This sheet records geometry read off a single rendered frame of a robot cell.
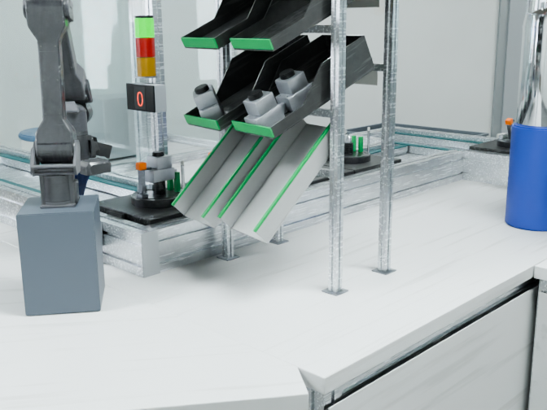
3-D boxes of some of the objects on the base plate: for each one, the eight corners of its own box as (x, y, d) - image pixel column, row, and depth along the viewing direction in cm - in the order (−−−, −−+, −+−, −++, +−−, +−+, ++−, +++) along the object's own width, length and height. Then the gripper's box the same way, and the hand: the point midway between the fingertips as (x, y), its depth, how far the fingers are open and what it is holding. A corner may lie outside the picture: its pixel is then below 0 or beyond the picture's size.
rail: (143, 278, 158) (141, 229, 155) (-34, 208, 218) (-38, 173, 216) (164, 272, 162) (161, 224, 159) (-16, 205, 222) (-20, 170, 219)
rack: (336, 296, 147) (342, -134, 127) (216, 257, 171) (205, -107, 152) (396, 271, 161) (410, -118, 142) (277, 238, 186) (275, -97, 166)
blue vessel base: (550, 235, 187) (559, 130, 180) (494, 224, 197) (501, 124, 190) (575, 223, 197) (584, 124, 191) (520, 213, 208) (527, 119, 201)
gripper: (40, 128, 165) (46, 194, 169) (85, 137, 153) (90, 209, 157) (64, 124, 169) (69, 189, 174) (110, 133, 157) (115, 203, 161)
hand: (78, 184), depth 164 cm, fingers closed
